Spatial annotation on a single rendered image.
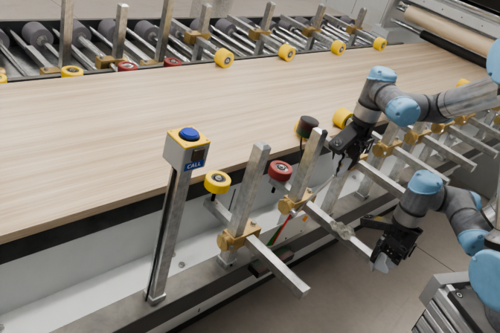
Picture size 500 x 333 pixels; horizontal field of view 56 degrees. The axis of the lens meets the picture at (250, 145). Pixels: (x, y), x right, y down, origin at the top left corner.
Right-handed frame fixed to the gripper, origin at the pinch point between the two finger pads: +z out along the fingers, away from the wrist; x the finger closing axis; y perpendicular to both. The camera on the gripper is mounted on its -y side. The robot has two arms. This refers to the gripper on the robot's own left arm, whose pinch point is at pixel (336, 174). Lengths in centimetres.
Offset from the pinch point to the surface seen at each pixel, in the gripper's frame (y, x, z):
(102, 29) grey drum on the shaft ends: 8, 161, 19
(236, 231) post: -32.1, 6.2, 15.5
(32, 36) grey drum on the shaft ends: -31, 153, 19
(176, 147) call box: -60, 7, -20
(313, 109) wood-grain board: 48, 46, 11
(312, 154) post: -7.1, 6.6, -5.0
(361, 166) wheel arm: 22.2, 3.1, 5.4
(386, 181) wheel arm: 22.1, -7.1, 4.7
